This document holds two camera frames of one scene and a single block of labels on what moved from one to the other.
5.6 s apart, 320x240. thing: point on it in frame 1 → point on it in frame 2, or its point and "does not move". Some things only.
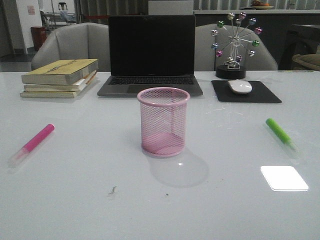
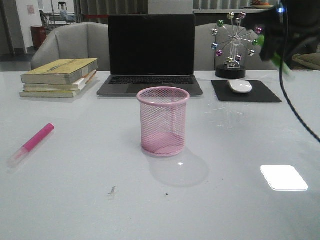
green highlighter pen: x=281 y=134 → x=276 y=57
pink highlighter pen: x=34 y=142 does not move
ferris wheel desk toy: x=237 y=38 does not move
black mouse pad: x=258 y=93 does not move
